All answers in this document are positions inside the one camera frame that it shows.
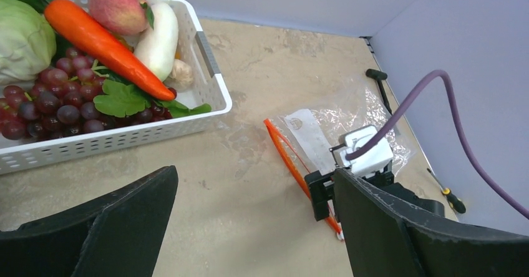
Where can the white radish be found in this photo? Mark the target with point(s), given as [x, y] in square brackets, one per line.
[157, 45]

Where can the yellow black screwdriver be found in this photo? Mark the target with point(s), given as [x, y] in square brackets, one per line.
[454, 202]

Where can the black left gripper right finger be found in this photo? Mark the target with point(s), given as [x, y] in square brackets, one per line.
[387, 236]

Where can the green cabbage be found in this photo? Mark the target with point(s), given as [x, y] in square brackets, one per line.
[28, 42]

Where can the orange carrot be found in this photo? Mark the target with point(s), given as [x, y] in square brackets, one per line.
[86, 34]

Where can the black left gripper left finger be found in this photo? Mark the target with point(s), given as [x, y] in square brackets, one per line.
[117, 234]

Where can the clear zip top bag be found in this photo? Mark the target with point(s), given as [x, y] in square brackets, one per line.
[304, 135]

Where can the purple grape bunch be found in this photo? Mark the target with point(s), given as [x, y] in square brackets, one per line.
[76, 95]

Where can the pink peach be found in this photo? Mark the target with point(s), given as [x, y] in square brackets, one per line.
[125, 17]

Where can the beige garlic bulb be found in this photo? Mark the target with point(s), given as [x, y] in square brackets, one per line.
[181, 76]

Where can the white plastic basket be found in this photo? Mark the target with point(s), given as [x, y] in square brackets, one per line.
[209, 87]

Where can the black hammer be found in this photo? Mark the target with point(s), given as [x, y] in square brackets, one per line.
[378, 76]

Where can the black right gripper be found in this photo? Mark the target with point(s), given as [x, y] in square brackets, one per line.
[321, 191]

